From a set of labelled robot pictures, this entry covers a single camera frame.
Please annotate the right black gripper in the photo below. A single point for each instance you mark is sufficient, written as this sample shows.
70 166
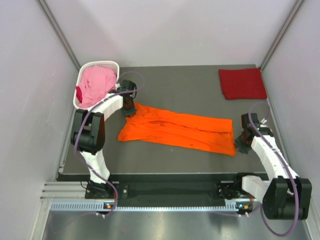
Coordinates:
243 149

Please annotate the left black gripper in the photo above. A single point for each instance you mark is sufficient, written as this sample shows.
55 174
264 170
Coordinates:
131 112

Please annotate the orange t shirt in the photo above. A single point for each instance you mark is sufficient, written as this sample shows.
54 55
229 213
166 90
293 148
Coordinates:
160 126

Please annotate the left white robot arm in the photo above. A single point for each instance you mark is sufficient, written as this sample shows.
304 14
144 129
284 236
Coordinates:
88 137

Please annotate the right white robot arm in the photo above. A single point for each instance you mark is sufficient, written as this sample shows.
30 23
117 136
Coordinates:
285 196

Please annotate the pink t shirt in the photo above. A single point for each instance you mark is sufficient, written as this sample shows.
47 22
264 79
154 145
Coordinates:
95 83

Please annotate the white plastic laundry basket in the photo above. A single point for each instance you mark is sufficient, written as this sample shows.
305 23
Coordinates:
108 63

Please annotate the dark red cloth in basket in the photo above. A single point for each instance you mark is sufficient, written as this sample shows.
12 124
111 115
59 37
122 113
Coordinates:
79 94

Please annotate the folded red t shirt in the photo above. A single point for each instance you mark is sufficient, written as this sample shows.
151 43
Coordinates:
238 84

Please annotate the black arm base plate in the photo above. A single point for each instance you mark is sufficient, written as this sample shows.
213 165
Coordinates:
214 186

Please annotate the aluminium frame rail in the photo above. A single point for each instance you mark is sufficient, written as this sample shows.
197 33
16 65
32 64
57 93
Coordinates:
77 190

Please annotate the grey slotted cable duct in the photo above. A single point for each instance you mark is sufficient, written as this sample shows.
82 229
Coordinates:
83 206

